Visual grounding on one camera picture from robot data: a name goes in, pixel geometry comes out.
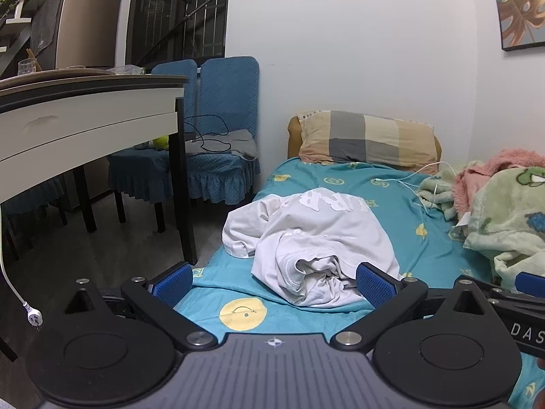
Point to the white table with black legs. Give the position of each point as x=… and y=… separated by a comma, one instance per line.
x=85, y=115

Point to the green cartoon blanket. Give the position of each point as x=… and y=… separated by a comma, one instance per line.
x=506, y=213

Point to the clear plastic bag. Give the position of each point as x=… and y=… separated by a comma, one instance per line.
x=125, y=69

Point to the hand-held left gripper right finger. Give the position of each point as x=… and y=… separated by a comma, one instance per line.
x=374, y=285

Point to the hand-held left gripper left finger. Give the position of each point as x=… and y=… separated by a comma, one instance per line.
x=172, y=285

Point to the teal patterned bed sheet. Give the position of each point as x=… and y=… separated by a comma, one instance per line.
x=349, y=174

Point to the framed leaf wall picture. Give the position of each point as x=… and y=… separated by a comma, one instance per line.
x=519, y=4

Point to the plaid pillow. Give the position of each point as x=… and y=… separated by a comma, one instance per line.
x=366, y=140

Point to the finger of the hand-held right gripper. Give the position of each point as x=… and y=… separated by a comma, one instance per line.
x=530, y=283

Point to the white t-shirt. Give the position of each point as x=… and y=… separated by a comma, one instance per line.
x=315, y=230

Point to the pink fluffy blanket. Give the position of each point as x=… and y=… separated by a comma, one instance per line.
x=468, y=183

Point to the black window grille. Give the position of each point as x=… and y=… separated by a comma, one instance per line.
x=170, y=8

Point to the grey cloth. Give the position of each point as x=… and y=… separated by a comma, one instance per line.
x=238, y=142

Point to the clear drinking glass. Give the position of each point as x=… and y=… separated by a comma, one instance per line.
x=26, y=67

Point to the blue covered chair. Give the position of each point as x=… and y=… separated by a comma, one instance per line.
x=230, y=93
x=38, y=196
x=136, y=170

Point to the green plush toy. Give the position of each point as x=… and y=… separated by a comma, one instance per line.
x=162, y=142

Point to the bronze refrigerator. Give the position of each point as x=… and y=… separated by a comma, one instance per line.
x=89, y=21

